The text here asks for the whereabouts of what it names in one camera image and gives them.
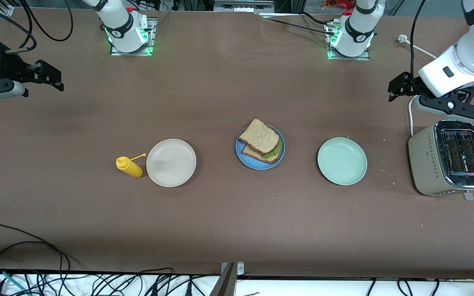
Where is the long black looped cable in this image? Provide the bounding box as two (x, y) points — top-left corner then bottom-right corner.
(0, 224), (71, 296)

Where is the black base power cable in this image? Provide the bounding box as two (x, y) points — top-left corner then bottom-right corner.
(262, 12), (338, 37)

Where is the pale green round plate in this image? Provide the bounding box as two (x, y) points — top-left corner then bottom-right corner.
(317, 137), (368, 186)

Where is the brown bread slice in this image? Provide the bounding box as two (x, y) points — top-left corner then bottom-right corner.
(242, 144), (283, 164)
(238, 118), (281, 155)

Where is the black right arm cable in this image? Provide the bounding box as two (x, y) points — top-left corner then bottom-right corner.
(0, 0), (74, 52)

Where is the black cable bundle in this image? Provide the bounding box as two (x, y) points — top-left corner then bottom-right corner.
(365, 277), (441, 296)
(72, 267), (221, 296)

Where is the teal cable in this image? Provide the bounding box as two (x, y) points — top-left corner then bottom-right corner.
(0, 267), (30, 296)

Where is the beige metal toaster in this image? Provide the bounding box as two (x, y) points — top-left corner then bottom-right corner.
(408, 120), (474, 202)

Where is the red orange object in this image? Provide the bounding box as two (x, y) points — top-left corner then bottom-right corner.
(321, 0), (353, 9)

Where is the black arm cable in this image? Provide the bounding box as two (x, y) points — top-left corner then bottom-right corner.
(0, 0), (74, 52)
(410, 0), (427, 89)

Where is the aluminium camera post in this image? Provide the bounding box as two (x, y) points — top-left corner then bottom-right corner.
(210, 262), (246, 296)

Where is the green lettuce leaf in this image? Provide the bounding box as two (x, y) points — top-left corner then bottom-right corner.
(260, 140), (283, 160)

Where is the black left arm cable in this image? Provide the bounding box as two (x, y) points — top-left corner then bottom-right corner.
(410, 0), (427, 89)

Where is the white power cord with plug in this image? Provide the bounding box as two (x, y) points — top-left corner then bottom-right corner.
(397, 34), (437, 137)

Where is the blue round plate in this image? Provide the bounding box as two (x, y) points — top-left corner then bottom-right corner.
(236, 125), (286, 170)

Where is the grey metal box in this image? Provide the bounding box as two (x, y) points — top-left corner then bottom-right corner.
(214, 0), (275, 14)

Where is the beige round plate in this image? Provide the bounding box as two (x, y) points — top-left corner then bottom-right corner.
(146, 139), (197, 187)

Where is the yellow squeeze bottle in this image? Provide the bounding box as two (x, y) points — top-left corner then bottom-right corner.
(116, 153), (146, 178)

